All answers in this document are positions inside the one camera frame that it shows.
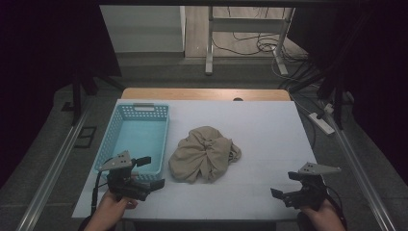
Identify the light blue plastic basket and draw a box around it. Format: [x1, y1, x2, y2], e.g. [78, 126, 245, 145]
[92, 102, 170, 183]

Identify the tangle of black floor cables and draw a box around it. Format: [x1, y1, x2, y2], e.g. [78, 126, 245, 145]
[213, 7, 311, 65]

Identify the person's right hand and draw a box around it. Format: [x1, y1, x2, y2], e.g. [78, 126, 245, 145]
[299, 198, 346, 231]

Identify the person's left hand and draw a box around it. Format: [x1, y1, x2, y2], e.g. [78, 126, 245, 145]
[84, 189, 140, 231]

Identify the white power strip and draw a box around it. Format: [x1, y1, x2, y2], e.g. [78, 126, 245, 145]
[308, 112, 336, 136]

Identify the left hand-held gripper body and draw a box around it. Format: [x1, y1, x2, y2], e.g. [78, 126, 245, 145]
[97, 150, 152, 202]

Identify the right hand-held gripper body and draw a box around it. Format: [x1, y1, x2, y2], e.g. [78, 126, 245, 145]
[282, 162, 343, 212]

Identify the white metal desk frame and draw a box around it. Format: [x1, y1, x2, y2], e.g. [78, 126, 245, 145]
[205, 6, 296, 77]

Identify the white table cover sheet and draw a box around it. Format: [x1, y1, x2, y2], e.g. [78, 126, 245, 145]
[71, 98, 319, 222]

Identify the wooden table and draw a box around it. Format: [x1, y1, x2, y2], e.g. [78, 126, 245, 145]
[120, 88, 292, 102]

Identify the beige cloth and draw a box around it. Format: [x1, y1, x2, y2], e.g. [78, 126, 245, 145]
[167, 125, 242, 184]

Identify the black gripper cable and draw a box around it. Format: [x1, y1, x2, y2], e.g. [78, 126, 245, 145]
[324, 185, 348, 229]
[90, 157, 114, 217]

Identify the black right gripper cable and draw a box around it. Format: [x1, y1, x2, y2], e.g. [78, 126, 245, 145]
[324, 185, 348, 229]

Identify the aluminium floor rail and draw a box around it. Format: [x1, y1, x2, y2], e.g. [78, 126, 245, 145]
[321, 105, 398, 231]
[15, 99, 94, 231]

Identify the white cabinet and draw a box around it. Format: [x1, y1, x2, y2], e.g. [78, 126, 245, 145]
[99, 4, 187, 54]

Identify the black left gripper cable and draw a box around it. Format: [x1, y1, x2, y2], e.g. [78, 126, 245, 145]
[90, 157, 114, 217]

